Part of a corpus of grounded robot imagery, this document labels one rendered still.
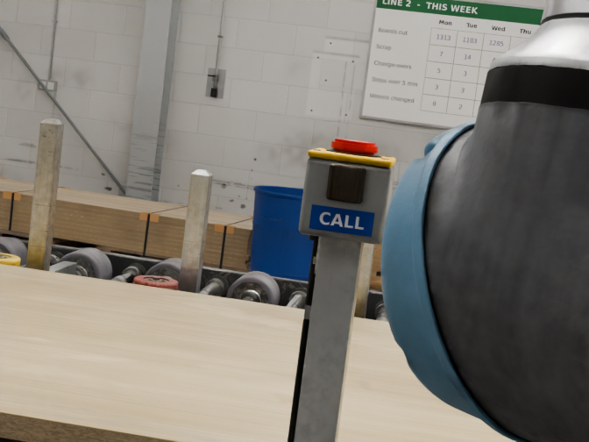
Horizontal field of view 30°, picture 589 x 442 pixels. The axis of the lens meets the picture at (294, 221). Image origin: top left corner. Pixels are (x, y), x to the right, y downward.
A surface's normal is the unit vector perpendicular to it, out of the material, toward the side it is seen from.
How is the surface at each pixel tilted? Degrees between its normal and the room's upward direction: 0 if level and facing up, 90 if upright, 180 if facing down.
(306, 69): 90
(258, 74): 90
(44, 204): 90
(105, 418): 0
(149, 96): 90
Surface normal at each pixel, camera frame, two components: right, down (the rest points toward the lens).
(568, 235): -0.57, -0.31
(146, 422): 0.12, -0.99
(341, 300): -0.14, 0.09
